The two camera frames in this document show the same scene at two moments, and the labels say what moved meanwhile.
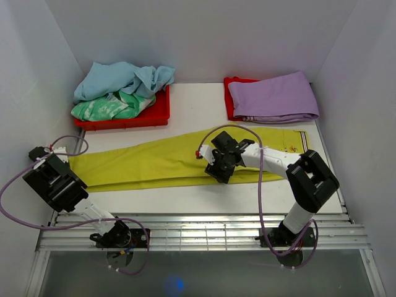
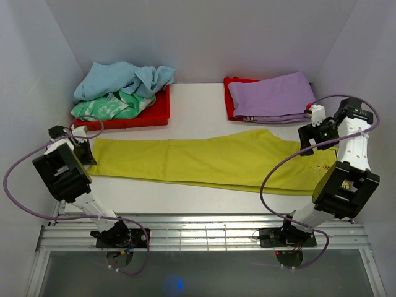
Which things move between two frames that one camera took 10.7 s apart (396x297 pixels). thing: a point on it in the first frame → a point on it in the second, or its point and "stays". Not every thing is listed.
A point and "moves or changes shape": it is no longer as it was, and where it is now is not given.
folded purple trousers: [286, 99] stays
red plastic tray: [159, 115] stays
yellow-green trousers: [172, 159] moves or changes shape
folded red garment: [229, 101] stays
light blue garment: [98, 80] stays
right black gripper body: [221, 166] → [327, 132]
